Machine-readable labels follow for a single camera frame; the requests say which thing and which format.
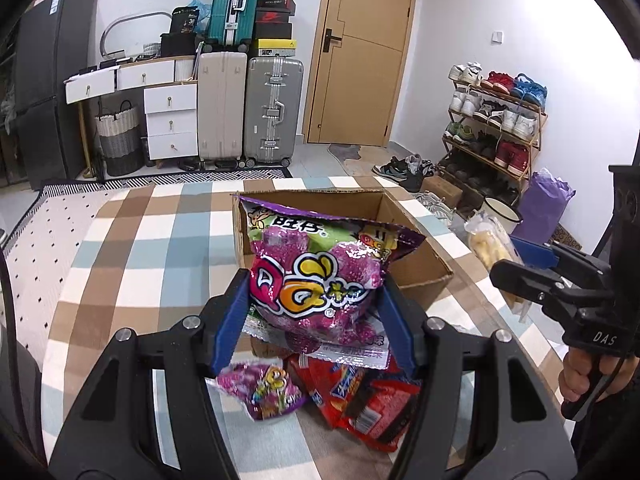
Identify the checkered tablecloth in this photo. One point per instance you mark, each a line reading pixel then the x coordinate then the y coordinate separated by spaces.
pixel 140 260

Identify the green and black sneaker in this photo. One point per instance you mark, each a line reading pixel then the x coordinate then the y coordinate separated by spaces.
pixel 390 169

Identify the grey floor mat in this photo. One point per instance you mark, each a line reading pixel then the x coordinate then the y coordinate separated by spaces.
pixel 345 157

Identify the black paper bag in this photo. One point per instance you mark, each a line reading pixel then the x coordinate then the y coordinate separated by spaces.
pixel 184 20

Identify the red snack bag black print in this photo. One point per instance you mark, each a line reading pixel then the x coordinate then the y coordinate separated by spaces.
pixel 385 410

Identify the grey curved tube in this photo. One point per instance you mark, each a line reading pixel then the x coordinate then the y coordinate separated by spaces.
pixel 125 17

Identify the white enamel basin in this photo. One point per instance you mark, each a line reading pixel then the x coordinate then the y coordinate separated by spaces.
pixel 500 212

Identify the blue plastic bag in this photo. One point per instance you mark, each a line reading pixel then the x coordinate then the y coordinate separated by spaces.
pixel 202 10

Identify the black storage box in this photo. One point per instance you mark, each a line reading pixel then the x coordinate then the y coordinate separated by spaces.
pixel 177 45

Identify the wooden stick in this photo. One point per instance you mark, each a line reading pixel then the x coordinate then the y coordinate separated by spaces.
pixel 84 145

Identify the small cardboard box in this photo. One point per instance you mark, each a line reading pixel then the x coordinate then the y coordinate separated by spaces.
pixel 442 190

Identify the white drawer dresser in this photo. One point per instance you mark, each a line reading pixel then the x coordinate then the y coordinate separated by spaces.
pixel 170 110

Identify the purple gift bag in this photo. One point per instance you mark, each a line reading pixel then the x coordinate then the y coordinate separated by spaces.
pixel 542 205

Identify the beige suitcase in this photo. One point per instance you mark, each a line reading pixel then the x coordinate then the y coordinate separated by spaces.
pixel 222 110

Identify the grey sneaker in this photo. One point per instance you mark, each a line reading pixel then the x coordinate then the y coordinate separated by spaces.
pixel 415 162

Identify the white dotted mat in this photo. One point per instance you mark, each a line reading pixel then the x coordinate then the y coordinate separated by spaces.
pixel 45 260

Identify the black and white patterned rug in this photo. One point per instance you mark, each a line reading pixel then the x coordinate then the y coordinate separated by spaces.
pixel 150 180

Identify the large purple candy bag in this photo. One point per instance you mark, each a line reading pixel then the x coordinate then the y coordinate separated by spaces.
pixel 310 280

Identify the woven laundry basket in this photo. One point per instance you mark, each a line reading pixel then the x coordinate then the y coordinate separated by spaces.
pixel 119 140

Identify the person's right forearm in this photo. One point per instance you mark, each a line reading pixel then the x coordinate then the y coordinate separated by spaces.
pixel 615 430

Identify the brown patterned bag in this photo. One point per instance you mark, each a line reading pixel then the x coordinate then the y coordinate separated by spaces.
pixel 567 237

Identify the person's right hand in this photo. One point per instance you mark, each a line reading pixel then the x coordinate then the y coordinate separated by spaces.
pixel 572 375

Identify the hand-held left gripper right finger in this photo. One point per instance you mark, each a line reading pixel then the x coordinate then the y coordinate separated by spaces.
pixel 400 332

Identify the wooden shoe rack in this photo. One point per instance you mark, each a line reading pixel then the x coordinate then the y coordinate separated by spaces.
pixel 537 142

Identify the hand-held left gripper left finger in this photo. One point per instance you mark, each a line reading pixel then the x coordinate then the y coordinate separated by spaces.
pixel 231 322

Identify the black cabinet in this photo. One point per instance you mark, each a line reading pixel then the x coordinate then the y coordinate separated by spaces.
pixel 50 90

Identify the white light switch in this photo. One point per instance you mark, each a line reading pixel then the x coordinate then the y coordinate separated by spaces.
pixel 497 36

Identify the white sneaker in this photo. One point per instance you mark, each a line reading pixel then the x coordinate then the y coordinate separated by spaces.
pixel 435 205

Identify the silver suitcase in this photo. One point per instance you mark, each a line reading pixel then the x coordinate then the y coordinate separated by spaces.
pixel 272 110

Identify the teal suitcase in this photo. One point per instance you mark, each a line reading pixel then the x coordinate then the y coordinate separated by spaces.
pixel 235 5

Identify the brown cardboard box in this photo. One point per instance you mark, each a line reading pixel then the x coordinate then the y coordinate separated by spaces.
pixel 420 265

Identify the shoe rack with shoes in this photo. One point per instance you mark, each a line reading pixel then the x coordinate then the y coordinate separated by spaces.
pixel 520 120

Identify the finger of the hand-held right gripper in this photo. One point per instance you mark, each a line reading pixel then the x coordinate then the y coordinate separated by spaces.
pixel 530 251
pixel 520 275

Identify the clear bag of yellow snacks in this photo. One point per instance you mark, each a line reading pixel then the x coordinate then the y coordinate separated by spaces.
pixel 487 245

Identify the black and red shoe box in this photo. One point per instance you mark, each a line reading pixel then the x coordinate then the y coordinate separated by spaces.
pixel 272 18

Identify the yellow shoe box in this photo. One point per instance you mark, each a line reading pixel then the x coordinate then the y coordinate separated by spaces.
pixel 274 48

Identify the wooden door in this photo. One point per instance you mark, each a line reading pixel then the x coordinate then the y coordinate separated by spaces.
pixel 360 85

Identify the small purple candy bag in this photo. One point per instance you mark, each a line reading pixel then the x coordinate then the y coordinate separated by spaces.
pixel 265 390

